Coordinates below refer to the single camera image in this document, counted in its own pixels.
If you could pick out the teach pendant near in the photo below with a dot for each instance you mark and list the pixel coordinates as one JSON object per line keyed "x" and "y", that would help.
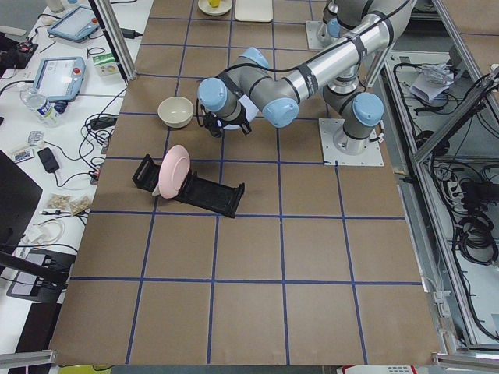
{"x": 60, "y": 79}

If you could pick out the teach pendant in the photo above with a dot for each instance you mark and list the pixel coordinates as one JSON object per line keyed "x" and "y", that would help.
{"x": 76, "y": 25}
{"x": 60, "y": 79}

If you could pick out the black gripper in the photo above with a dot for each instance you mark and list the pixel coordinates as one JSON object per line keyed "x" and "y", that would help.
{"x": 232, "y": 122}

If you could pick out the cream bowl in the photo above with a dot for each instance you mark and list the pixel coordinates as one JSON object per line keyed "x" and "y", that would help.
{"x": 175, "y": 112}

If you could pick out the black dish rack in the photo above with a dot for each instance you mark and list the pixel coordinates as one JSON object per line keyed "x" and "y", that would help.
{"x": 195, "y": 191}

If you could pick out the pink plate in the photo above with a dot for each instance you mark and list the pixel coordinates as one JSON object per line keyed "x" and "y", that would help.
{"x": 173, "y": 171}

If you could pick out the yellow lemon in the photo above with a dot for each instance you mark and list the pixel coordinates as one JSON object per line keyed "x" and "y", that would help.
{"x": 214, "y": 4}

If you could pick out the plastic water bottle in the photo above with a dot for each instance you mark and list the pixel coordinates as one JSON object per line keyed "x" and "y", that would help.
{"x": 40, "y": 106}

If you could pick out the crumpled paper sheets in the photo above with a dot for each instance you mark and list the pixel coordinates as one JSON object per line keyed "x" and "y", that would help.
{"x": 432, "y": 81}

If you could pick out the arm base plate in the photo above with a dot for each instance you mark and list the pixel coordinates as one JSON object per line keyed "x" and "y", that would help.
{"x": 340, "y": 150}
{"x": 317, "y": 35}

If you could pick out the aluminium frame post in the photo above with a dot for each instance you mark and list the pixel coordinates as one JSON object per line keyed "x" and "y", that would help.
{"x": 112, "y": 32}

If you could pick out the black monitor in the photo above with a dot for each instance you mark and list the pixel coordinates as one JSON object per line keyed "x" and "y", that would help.
{"x": 20, "y": 195}

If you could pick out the green white carton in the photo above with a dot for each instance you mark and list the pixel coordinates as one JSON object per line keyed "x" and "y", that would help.
{"x": 105, "y": 64}

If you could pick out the brown paper table mat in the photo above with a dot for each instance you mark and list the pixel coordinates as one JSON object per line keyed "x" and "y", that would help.
{"x": 316, "y": 268}

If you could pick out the white rectangular tray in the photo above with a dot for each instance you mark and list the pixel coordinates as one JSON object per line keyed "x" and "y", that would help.
{"x": 254, "y": 10}

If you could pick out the teach pendant far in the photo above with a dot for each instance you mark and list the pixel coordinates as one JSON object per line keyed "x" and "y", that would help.
{"x": 76, "y": 25}

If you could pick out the cream plate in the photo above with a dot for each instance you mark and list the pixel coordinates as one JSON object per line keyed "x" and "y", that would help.
{"x": 225, "y": 7}

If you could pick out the blue plate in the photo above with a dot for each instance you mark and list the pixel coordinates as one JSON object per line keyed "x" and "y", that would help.
{"x": 245, "y": 112}

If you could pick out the black power adapter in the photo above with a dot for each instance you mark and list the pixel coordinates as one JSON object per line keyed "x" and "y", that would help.
{"x": 130, "y": 33}

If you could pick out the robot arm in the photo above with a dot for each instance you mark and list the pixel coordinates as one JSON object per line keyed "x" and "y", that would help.
{"x": 365, "y": 27}

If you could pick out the black smartphone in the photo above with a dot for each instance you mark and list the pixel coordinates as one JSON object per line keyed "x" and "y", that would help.
{"x": 48, "y": 160}

